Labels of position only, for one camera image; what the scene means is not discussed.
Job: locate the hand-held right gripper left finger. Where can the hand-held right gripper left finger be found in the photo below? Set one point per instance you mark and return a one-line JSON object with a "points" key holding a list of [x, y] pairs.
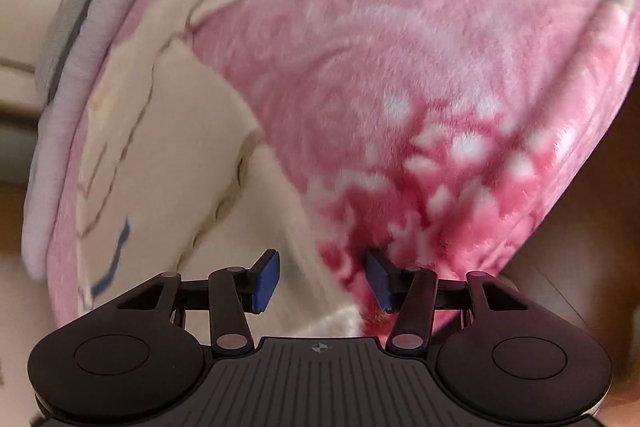
{"points": [[267, 279]]}

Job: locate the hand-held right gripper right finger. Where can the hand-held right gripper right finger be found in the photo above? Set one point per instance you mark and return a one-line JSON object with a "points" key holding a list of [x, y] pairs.
{"points": [[378, 279]]}

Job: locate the pink floral fleece blanket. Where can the pink floral fleece blanket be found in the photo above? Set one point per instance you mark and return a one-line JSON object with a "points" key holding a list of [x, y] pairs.
{"points": [[380, 72]]}

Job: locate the pale pink bed sheet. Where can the pale pink bed sheet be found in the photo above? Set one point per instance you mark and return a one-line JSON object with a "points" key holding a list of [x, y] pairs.
{"points": [[75, 72]]}

